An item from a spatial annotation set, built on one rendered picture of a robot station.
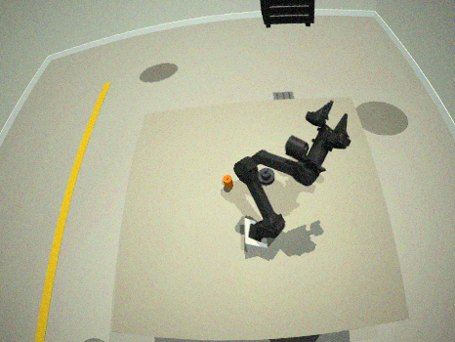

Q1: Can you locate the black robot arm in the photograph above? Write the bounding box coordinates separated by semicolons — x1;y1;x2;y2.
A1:
233;130;348;242

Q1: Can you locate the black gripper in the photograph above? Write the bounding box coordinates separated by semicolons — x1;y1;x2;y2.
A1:
306;101;352;153

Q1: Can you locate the orange tapered knob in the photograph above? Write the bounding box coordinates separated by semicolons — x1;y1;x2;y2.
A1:
223;175;233;190

